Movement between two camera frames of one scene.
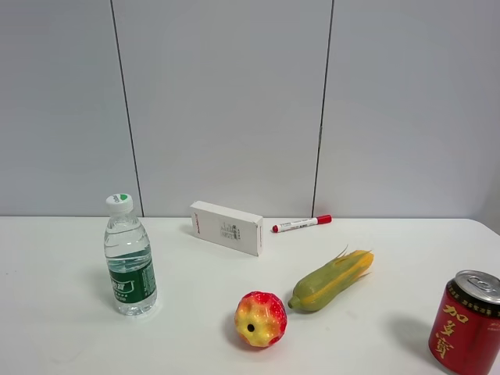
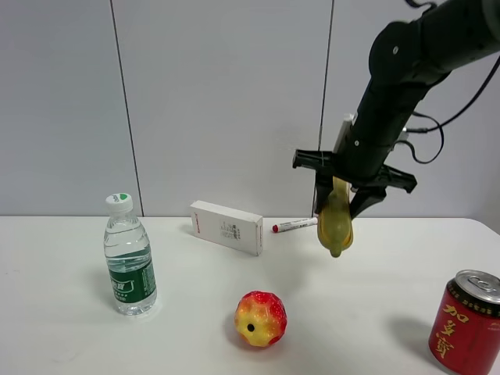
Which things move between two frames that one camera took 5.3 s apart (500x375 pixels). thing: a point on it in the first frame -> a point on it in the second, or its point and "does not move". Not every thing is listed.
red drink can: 465,333 does not move
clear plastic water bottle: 128,249 does not move
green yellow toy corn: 330,281 -> 334,223
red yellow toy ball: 261,319 does not move
